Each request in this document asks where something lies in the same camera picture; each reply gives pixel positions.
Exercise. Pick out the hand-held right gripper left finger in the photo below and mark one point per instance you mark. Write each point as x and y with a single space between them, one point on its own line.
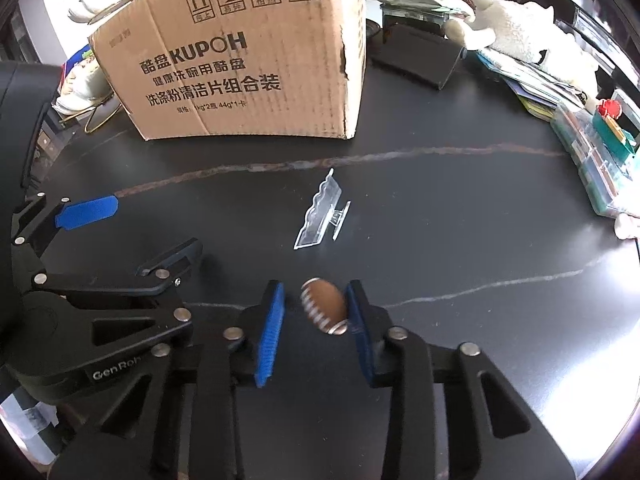
270 340

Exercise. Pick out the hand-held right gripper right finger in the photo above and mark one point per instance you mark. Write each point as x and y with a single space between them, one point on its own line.
361 345

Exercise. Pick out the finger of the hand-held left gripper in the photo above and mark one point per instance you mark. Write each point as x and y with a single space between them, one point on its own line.
87 212
175 257

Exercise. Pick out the mini brown football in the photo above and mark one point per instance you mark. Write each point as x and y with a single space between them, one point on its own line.
325 305

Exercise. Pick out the clear glass dish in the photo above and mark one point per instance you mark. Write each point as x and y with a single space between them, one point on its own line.
315 215

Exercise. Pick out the brown cardboard box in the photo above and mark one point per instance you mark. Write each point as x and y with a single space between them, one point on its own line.
225 60

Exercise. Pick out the black marble desktop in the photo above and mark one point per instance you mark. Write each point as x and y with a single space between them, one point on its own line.
450 260

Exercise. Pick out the white shell tiered stand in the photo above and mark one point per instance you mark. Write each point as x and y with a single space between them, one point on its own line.
85 100

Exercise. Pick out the pile of snack packets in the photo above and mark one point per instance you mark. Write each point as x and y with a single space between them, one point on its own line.
82 67

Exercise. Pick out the stack of plastic cases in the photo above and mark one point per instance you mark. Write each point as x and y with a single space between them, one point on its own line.
590 160

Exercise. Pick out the black box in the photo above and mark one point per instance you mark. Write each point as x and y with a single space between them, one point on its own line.
415 52

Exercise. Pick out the pile of papers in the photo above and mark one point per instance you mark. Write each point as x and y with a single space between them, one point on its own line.
535 85

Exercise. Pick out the green toy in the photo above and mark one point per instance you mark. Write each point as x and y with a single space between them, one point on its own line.
612 132

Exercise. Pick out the white plush sheep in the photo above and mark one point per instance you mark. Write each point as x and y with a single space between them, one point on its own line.
530 35

